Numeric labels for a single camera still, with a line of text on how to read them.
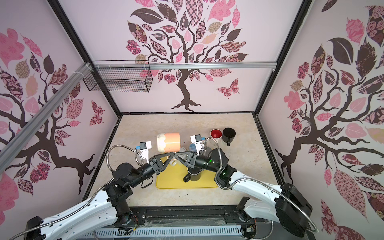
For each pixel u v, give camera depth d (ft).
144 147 1.93
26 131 1.81
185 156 2.02
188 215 2.44
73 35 2.49
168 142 1.93
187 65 3.07
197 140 2.04
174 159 2.04
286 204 1.33
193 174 2.60
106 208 1.65
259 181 1.60
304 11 2.31
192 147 2.86
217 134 3.36
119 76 3.11
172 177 2.68
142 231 2.29
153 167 1.84
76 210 1.50
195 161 1.91
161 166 1.92
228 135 3.21
